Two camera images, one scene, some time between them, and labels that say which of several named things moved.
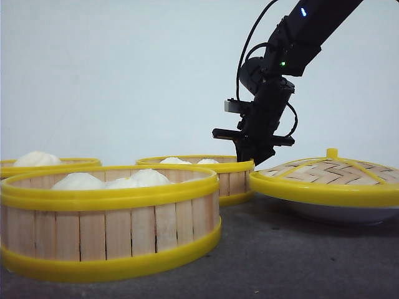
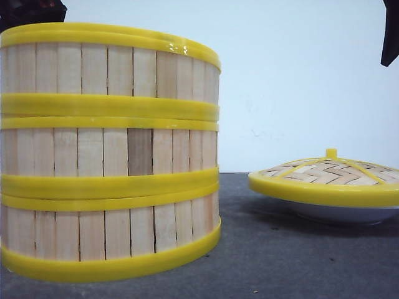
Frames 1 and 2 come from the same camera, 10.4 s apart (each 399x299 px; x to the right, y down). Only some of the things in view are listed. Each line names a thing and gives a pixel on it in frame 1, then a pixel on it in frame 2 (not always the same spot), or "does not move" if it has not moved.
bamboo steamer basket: x=9 y=168 to x=95 y=69
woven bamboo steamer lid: x=330 y=180 does not move
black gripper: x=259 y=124 to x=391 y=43
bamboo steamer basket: x=236 y=178 to x=97 y=154
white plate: x=344 y=214 does not move
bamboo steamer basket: x=95 y=235 does not move
